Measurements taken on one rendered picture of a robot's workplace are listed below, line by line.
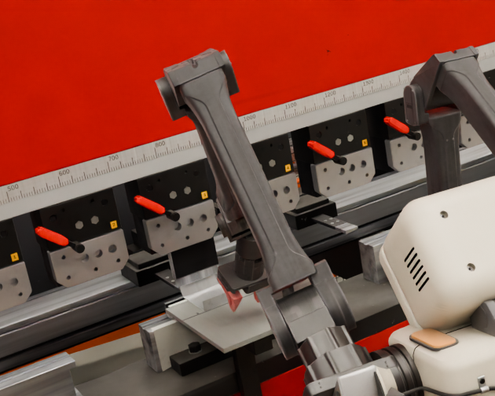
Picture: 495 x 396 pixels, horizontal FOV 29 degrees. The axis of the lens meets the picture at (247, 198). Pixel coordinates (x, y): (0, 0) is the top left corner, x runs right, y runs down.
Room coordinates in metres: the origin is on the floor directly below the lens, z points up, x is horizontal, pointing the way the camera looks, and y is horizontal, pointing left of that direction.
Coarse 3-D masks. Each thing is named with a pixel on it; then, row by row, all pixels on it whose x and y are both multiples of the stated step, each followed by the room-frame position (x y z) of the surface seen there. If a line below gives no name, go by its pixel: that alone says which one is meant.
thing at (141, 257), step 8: (136, 256) 2.11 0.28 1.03; (144, 256) 2.10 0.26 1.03; (152, 256) 2.09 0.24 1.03; (160, 256) 2.08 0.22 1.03; (128, 264) 2.10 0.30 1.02; (136, 264) 2.06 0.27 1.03; (144, 264) 2.06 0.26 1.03; (152, 264) 2.07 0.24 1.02; (160, 264) 2.06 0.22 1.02; (168, 264) 2.07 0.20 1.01; (128, 272) 2.09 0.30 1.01; (136, 272) 2.04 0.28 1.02; (144, 272) 2.05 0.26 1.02; (152, 272) 2.05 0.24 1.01; (160, 272) 2.06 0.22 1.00; (168, 272) 2.05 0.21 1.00; (136, 280) 2.05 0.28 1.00; (144, 280) 2.04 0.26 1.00; (152, 280) 2.05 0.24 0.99; (168, 280) 2.00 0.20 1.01; (176, 288) 1.95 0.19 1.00
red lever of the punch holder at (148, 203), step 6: (138, 198) 1.79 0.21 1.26; (144, 198) 1.79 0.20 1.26; (144, 204) 1.79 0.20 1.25; (150, 204) 1.79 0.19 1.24; (156, 204) 1.80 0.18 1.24; (150, 210) 1.79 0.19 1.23; (156, 210) 1.80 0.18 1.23; (162, 210) 1.80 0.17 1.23; (168, 216) 1.82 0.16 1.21; (174, 216) 1.81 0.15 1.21
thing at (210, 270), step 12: (204, 240) 1.91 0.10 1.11; (180, 252) 1.89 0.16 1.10; (192, 252) 1.90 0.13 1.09; (204, 252) 1.91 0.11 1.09; (216, 252) 1.92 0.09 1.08; (180, 264) 1.88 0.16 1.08; (192, 264) 1.89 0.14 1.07; (204, 264) 1.91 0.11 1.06; (216, 264) 1.92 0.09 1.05; (180, 276) 1.88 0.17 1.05; (192, 276) 1.90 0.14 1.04; (204, 276) 1.91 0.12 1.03
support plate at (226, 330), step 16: (192, 304) 1.85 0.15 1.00; (240, 304) 1.80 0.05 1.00; (256, 304) 1.79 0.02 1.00; (192, 320) 1.77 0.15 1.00; (208, 320) 1.76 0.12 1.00; (224, 320) 1.74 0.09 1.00; (240, 320) 1.73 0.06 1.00; (256, 320) 1.71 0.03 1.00; (208, 336) 1.68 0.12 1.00; (224, 336) 1.67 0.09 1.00; (240, 336) 1.65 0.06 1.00; (256, 336) 1.65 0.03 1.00; (224, 352) 1.62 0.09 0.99
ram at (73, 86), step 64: (0, 0) 1.75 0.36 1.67; (64, 0) 1.80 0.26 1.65; (128, 0) 1.85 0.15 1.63; (192, 0) 1.91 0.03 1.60; (256, 0) 1.97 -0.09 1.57; (320, 0) 2.04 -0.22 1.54; (384, 0) 2.11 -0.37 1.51; (448, 0) 2.18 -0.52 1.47; (0, 64) 1.74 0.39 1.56; (64, 64) 1.79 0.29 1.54; (128, 64) 1.84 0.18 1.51; (256, 64) 1.96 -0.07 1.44; (320, 64) 2.03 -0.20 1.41; (384, 64) 2.10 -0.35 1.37; (0, 128) 1.73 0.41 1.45; (64, 128) 1.78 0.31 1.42; (128, 128) 1.83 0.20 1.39; (192, 128) 1.89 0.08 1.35; (256, 128) 1.95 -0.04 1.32; (64, 192) 1.76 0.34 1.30
